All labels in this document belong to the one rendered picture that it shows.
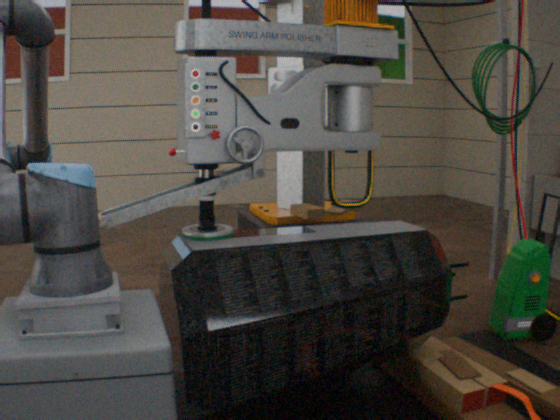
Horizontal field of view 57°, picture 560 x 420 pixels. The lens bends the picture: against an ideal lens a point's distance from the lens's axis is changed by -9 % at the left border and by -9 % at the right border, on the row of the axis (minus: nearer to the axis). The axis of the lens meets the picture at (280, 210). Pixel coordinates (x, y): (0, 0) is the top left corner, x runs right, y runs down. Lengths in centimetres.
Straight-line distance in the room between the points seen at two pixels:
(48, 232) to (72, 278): 11
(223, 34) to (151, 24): 616
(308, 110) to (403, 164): 726
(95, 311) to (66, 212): 21
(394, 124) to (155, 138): 387
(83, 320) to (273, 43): 147
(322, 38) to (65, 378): 173
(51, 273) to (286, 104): 139
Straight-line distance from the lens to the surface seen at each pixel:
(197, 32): 221
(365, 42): 245
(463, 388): 240
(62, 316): 117
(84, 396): 115
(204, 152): 219
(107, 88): 823
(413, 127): 960
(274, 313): 202
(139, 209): 222
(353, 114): 244
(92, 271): 120
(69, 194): 117
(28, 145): 191
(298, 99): 232
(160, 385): 115
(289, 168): 308
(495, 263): 474
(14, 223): 117
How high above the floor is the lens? 128
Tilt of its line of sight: 9 degrees down
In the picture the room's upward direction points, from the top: straight up
